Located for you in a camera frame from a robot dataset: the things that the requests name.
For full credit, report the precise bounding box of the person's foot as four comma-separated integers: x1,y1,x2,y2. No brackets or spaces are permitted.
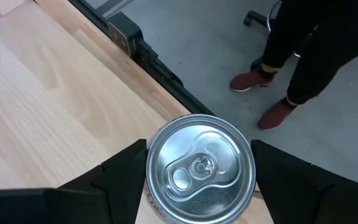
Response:
229,67,276,93
257,98,296,131

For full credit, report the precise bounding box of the person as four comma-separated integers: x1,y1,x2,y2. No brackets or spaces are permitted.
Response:
229,0,358,131

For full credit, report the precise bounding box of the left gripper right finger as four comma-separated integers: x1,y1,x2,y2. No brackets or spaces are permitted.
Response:
250,139,358,224

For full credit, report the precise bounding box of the black office chair base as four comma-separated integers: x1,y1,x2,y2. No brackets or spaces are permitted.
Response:
242,0,303,71

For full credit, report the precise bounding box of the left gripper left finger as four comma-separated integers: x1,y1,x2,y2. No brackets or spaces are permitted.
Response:
56,138,149,224

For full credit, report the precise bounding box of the silver diet cola can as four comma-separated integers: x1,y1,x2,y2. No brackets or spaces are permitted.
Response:
144,113,257,224

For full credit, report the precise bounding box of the black camera box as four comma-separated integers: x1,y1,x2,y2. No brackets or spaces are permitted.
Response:
106,11,144,58

